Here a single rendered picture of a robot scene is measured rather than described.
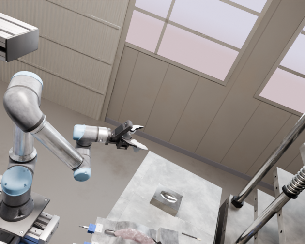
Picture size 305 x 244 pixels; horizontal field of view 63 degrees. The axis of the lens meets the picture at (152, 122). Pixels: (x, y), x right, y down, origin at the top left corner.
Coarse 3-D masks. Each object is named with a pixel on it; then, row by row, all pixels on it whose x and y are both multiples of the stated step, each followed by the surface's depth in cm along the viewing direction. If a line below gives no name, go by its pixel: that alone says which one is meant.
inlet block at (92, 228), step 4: (92, 224) 144; (100, 224) 144; (88, 228) 141; (92, 228) 142; (96, 228) 141; (100, 228) 142; (88, 232) 141; (92, 232) 141; (96, 232) 140; (100, 232) 140
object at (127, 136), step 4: (108, 128) 121; (108, 132) 118; (128, 132) 124; (108, 136) 118; (112, 136) 120; (124, 136) 121; (128, 136) 122; (108, 140) 119; (112, 140) 123; (116, 140) 123; (120, 140) 121; (116, 144) 126; (120, 144) 122; (124, 144) 124; (120, 148) 125
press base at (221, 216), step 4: (224, 204) 214; (220, 208) 219; (224, 208) 209; (220, 212) 214; (224, 212) 204; (220, 216) 208; (224, 216) 199; (220, 220) 203; (216, 224) 207; (220, 224) 198; (216, 228) 202; (220, 228) 194; (216, 232) 198; (220, 232) 189; (216, 236) 193; (220, 236) 185; (216, 240) 189; (220, 240) 181
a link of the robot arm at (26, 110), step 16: (16, 96) 86; (32, 96) 90; (16, 112) 86; (32, 112) 88; (32, 128) 89; (48, 128) 94; (48, 144) 96; (64, 144) 101; (64, 160) 103; (80, 160) 108; (80, 176) 109
